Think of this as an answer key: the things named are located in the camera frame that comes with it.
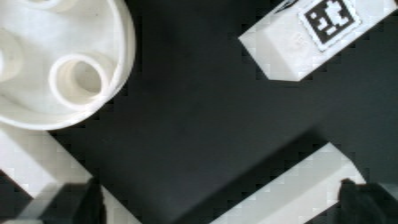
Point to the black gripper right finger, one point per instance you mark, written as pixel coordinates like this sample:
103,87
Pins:
367,203

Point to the white stool leg with tag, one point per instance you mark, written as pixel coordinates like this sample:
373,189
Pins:
305,31

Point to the white round stool seat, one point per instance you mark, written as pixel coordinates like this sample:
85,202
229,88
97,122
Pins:
67,48

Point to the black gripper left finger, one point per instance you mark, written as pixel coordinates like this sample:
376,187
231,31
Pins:
69,204

